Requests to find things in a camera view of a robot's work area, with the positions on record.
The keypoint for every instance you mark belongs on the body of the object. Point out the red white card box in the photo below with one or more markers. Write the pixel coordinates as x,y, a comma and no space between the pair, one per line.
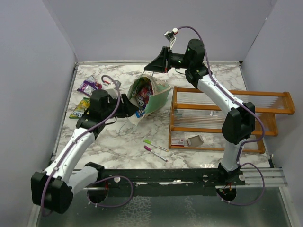
177,142

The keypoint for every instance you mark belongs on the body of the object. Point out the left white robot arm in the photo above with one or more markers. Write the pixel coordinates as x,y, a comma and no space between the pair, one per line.
55,187

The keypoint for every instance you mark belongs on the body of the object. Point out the purple capped pen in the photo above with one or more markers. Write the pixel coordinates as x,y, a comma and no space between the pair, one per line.
150,150

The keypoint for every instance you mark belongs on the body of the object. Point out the small open cardboard box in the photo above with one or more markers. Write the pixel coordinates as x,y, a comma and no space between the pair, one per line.
195,141

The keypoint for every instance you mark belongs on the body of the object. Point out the yellow green snack packet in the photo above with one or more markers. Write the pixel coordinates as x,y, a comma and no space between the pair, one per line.
80,109

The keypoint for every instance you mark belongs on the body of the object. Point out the green printed paper bag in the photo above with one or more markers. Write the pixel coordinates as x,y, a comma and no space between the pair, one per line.
158,99

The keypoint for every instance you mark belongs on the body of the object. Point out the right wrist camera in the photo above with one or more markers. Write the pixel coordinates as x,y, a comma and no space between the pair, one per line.
170,36

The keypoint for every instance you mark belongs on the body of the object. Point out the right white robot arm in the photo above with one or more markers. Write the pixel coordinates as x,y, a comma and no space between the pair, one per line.
227,108

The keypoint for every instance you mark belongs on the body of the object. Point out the red snack packet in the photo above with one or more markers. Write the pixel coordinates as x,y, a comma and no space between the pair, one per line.
143,96

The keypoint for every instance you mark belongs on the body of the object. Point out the wooden rack with clear rods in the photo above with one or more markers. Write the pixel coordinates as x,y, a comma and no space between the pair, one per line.
196,122

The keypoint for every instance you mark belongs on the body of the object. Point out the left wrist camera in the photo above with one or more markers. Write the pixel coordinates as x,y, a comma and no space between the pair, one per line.
110,88

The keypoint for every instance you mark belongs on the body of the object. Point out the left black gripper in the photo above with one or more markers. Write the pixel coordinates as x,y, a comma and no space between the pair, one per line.
127,108

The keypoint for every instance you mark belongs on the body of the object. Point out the green capped pen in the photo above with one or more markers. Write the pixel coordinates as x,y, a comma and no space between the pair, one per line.
154,145

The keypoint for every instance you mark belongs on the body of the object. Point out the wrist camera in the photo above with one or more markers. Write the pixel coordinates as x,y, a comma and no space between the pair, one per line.
110,88
170,36

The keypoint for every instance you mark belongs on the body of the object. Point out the blue candy packet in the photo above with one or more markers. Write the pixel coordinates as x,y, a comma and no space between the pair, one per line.
140,113

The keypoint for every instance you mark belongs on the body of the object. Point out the purple snack packet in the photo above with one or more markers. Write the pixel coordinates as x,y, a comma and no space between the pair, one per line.
89,85

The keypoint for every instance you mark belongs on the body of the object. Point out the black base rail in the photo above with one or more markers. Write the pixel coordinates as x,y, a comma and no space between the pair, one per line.
128,183

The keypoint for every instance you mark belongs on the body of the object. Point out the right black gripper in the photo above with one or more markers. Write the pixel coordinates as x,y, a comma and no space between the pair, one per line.
160,64

